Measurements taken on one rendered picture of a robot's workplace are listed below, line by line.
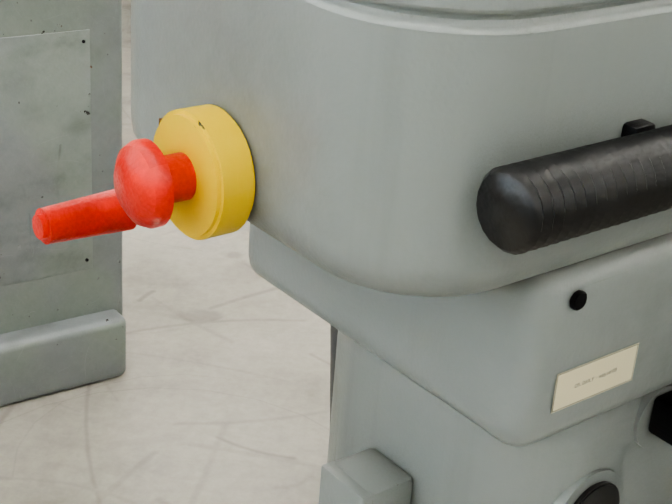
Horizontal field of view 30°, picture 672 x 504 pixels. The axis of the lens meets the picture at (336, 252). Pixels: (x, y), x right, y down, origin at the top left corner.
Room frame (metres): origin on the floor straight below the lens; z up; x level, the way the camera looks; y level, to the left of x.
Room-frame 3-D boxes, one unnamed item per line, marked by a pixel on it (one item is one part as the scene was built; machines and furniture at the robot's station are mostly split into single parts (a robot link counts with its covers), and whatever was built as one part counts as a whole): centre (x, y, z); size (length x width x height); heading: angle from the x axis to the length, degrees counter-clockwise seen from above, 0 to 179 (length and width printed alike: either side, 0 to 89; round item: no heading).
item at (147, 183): (0.52, 0.08, 1.76); 0.04 x 0.03 x 0.04; 40
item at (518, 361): (0.70, -0.15, 1.68); 0.34 x 0.24 x 0.10; 130
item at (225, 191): (0.53, 0.06, 1.76); 0.06 x 0.02 x 0.06; 40
